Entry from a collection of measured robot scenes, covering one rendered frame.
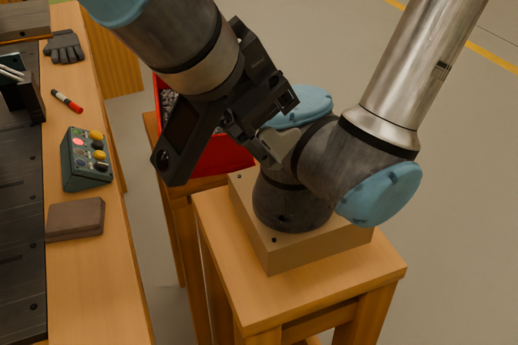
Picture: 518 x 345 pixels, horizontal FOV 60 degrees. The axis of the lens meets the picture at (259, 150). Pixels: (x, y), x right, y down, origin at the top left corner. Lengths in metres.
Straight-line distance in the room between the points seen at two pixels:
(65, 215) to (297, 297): 0.43
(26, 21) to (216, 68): 0.76
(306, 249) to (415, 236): 1.31
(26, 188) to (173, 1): 0.74
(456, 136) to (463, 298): 1.04
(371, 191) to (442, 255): 1.49
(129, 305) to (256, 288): 0.21
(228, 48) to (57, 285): 0.55
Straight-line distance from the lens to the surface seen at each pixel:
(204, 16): 0.34
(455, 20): 0.59
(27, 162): 1.06
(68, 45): 1.45
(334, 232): 0.80
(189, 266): 1.27
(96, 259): 0.82
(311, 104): 0.67
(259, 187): 0.78
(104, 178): 0.93
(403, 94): 0.59
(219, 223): 0.89
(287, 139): 0.52
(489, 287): 2.03
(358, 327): 0.99
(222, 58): 0.37
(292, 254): 0.79
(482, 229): 2.22
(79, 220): 0.85
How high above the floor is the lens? 1.53
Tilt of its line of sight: 40 degrees down
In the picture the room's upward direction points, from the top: straight up
